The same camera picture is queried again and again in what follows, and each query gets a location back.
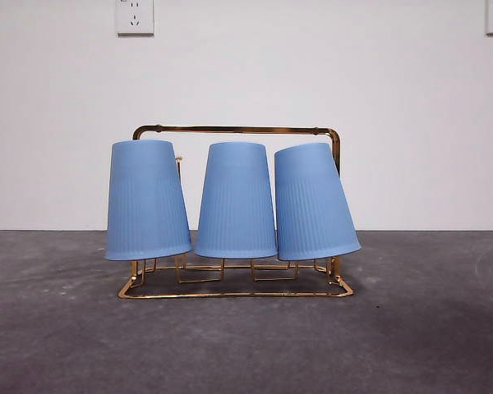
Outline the blue ribbed plastic cup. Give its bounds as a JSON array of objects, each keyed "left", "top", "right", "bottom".
[
  {"left": 274, "top": 142, "right": 362, "bottom": 262},
  {"left": 194, "top": 141, "right": 279, "bottom": 260},
  {"left": 104, "top": 139, "right": 193, "bottom": 261}
]

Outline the gold wire cup holder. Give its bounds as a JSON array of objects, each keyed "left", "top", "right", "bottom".
[{"left": 117, "top": 124, "right": 355, "bottom": 300}]

